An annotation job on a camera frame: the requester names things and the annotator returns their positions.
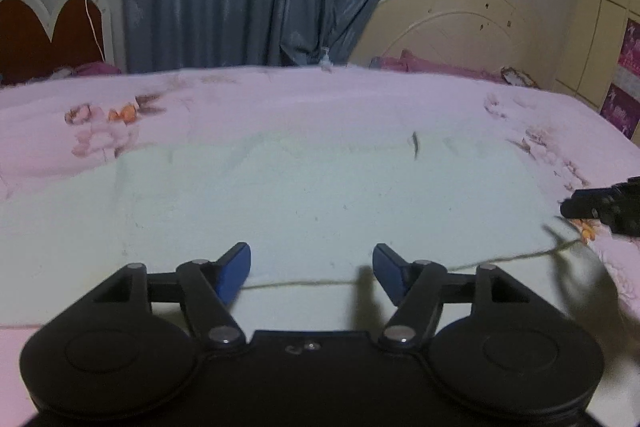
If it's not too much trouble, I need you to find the floral pillow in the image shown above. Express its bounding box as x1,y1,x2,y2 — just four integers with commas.
501,67,540,88

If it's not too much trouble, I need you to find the cream arched headboard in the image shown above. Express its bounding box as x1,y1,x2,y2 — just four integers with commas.
347,0,548,85

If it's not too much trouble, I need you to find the pink floral bedsheet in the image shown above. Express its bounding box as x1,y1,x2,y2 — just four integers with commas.
0,64,640,427

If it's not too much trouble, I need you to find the white small cloth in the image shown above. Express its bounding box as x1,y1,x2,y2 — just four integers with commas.
0,132,601,328

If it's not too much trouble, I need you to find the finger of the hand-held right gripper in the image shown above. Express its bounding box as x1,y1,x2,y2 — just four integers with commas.
560,177,640,237

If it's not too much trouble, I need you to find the brown white headboard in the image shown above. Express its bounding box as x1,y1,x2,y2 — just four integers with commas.
0,0,117,85

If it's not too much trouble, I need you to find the pink wall poster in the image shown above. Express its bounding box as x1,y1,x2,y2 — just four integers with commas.
616,19,640,74
599,84,640,140

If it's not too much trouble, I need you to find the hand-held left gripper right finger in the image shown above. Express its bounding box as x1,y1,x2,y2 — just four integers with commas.
372,243,533,353

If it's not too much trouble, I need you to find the magenta pillow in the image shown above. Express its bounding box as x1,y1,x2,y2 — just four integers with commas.
50,61,123,78

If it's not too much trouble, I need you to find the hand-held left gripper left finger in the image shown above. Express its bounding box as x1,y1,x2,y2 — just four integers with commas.
92,243,251,351

